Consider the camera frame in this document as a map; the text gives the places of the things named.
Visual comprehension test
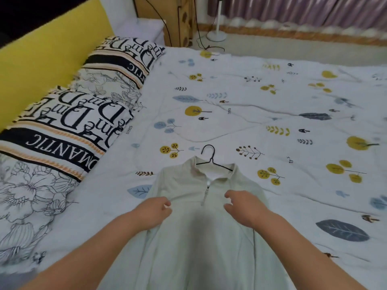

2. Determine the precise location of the person's left hand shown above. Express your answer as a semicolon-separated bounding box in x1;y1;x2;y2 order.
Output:
131;196;173;232

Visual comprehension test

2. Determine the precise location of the person's right hand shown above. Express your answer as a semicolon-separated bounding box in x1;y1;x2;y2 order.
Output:
223;190;274;230

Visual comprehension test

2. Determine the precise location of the light green zip sweatshirt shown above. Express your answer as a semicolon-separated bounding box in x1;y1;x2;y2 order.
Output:
106;156;288;290

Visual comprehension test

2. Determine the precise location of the black wire hanger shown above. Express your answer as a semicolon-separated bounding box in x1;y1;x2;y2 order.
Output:
196;144;235;172

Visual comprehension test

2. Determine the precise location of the person's left forearm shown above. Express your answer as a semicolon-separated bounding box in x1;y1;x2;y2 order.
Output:
19;213;150;290

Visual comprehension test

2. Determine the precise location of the person's right forearm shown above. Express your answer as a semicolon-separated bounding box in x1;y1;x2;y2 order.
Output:
255;211;369;290

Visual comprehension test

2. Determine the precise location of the white leaf print quilt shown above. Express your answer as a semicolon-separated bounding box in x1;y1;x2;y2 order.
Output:
0;45;387;290

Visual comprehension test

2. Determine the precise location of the black white printed pillow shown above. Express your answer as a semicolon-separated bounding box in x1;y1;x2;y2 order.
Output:
71;34;166;112
0;84;135;266

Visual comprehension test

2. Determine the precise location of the white standing fan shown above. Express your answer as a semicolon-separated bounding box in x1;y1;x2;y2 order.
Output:
206;0;228;43

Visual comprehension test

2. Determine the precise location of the white nightstand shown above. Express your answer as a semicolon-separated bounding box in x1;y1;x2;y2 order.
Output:
113;17;166;48

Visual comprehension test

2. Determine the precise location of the wooden cabinet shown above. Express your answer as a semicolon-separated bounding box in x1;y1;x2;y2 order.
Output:
133;0;195;48

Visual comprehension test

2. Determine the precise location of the yellow black bed headboard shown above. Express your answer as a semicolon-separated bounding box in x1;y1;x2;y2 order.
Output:
0;0;115;132

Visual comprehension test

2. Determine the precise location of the purple curtain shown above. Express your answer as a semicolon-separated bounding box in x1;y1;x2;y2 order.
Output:
196;0;387;47

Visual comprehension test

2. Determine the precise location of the black power cable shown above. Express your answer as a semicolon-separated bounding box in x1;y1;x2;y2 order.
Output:
193;0;227;55

